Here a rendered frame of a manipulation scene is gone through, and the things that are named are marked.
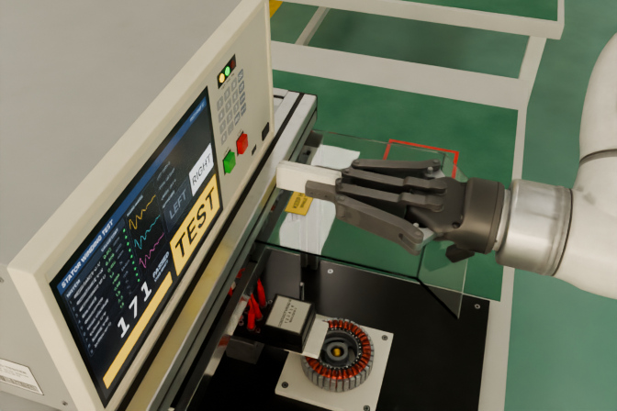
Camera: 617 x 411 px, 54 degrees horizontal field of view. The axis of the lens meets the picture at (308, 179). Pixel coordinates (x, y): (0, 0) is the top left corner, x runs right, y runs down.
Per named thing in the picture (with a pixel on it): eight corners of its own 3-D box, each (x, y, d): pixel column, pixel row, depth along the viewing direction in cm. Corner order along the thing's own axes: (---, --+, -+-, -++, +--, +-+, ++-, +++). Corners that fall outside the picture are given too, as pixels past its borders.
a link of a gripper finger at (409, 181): (445, 191, 62) (447, 182, 63) (340, 168, 65) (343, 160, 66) (440, 217, 65) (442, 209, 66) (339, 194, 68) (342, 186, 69)
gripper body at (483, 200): (488, 274, 61) (398, 253, 63) (495, 217, 67) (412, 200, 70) (504, 222, 56) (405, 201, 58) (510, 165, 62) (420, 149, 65)
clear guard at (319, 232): (477, 191, 91) (485, 161, 87) (458, 319, 74) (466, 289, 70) (271, 150, 98) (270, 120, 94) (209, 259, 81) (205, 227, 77)
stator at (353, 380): (380, 340, 97) (382, 327, 95) (363, 403, 90) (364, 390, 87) (313, 322, 100) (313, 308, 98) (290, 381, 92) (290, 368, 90)
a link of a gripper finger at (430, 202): (438, 223, 64) (437, 233, 63) (335, 203, 67) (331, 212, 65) (443, 196, 62) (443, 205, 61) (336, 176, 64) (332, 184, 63)
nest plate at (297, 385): (392, 338, 99) (393, 333, 98) (372, 422, 89) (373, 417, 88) (305, 315, 103) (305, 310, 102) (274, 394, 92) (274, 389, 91)
